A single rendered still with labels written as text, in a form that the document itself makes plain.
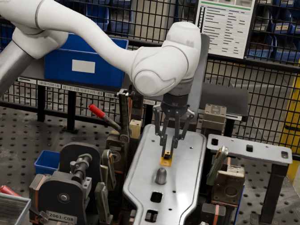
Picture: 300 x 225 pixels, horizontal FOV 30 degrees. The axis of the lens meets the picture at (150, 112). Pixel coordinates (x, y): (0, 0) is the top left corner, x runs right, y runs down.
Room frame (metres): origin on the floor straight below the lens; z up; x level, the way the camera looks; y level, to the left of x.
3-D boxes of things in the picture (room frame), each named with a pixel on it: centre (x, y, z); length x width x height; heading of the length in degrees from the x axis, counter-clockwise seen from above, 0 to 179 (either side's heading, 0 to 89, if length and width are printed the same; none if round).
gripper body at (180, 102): (1.50, -0.07, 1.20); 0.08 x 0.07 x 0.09; 84
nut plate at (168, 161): (1.50, -0.07, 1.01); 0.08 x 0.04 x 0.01; 174
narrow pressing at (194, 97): (1.76, -0.11, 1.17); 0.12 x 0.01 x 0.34; 83
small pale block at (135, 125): (1.59, 0.04, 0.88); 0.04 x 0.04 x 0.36; 83
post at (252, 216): (1.61, -0.47, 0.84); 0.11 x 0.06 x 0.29; 83
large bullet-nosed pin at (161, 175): (1.37, -0.06, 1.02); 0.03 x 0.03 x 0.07
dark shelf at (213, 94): (1.95, 0.08, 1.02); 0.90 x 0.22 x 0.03; 83
